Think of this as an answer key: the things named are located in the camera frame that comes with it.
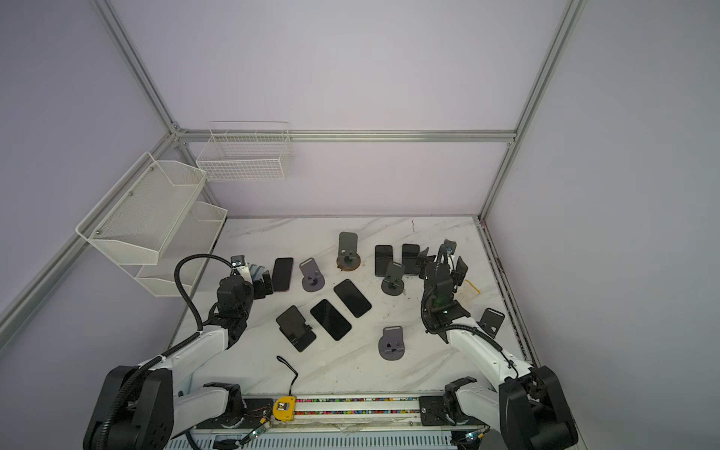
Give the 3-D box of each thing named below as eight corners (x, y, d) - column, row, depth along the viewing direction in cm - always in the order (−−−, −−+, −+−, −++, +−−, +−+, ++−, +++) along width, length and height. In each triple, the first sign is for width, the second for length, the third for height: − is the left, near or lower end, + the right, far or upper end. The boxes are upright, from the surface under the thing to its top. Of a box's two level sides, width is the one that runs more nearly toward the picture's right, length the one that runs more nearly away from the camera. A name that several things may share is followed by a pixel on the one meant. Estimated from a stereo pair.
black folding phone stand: (283, 334, 90) (273, 319, 81) (300, 320, 93) (293, 304, 84) (299, 354, 86) (291, 340, 77) (316, 338, 89) (310, 324, 80)
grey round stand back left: (309, 295, 99) (303, 280, 91) (301, 282, 102) (295, 265, 94) (325, 287, 101) (321, 270, 93) (316, 274, 105) (312, 257, 97)
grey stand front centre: (379, 360, 85) (380, 348, 76) (378, 339, 89) (380, 325, 80) (402, 360, 85) (406, 348, 76) (400, 339, 89) (404, 325, 80)
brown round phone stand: (339, 271, 105) (337, 250, 95) (341, 253, 111) (338, 231, 101) (360, 271, 105) (359, 250, 96) (360, 253, 111) (360, 232, 101)
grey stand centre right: (381, 293, 100) (382, 279, 93) (388, 274, 105) (390, 260, 98) (400, 298, 98) (402, 285, 91) (406, 279, 103) (409, 265, 96)
